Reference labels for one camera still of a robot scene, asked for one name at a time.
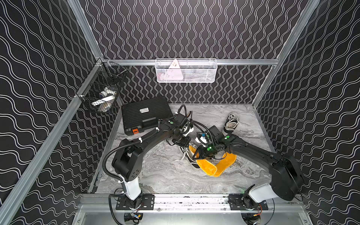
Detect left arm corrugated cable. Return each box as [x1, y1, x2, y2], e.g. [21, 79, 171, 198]
[102, 127, 159, 182]

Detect white items in black basket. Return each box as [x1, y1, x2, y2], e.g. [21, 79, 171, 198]
[91, 87, 117, 113]

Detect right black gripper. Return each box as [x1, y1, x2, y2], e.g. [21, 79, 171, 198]
[190, 142, 218, 159]

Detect yellow insole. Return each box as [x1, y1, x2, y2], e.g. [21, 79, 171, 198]
[212, 153, 237, 177]
[189, 145, 217, 176]

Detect black plastic tool case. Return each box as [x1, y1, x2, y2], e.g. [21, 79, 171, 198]
[121, 96, 173, 136]

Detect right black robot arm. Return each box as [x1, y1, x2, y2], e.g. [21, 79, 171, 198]
[193, 126, 304, 209]

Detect aluminium front rail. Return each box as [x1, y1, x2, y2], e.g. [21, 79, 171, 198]
[78, 194, 305, 213]

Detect black white sneaker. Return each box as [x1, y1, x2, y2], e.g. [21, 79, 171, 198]
[223, 112, 240, 134]
[179, 147, 200, 170]

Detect black wire wall basket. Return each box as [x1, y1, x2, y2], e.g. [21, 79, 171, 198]
[80, 62, 129, 114]

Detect pink triangular card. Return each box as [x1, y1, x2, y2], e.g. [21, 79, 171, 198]
[163, 59, 184, 81]

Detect white wire wall basket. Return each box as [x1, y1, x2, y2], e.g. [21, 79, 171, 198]
[154, 58, 218, 83]

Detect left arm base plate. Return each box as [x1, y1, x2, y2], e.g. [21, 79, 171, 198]
[115, 194, 155, 211]

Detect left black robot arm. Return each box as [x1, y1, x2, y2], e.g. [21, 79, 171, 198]
[112, 113, 193, 200]

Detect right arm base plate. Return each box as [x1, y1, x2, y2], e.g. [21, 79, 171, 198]
[228, 194, 269, 211]

